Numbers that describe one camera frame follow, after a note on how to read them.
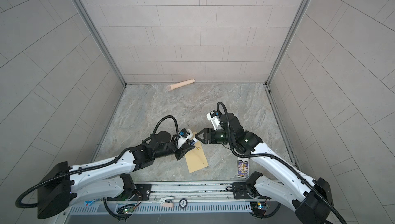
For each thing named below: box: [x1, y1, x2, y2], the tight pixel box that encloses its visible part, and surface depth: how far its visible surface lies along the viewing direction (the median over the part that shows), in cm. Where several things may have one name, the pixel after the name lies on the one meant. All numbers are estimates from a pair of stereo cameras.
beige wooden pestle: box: [166, 78, 196, 91], surface depth 115 cm
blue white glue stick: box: [189, 137, 199, 146], surface depth 71 cm
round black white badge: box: [178, 197, 188, 209], surface depth 70 cm
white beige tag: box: [159, 196, 175, 208], surface depth 69 cm
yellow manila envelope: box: [184, 131, 209, 174], surface depth 82 cm
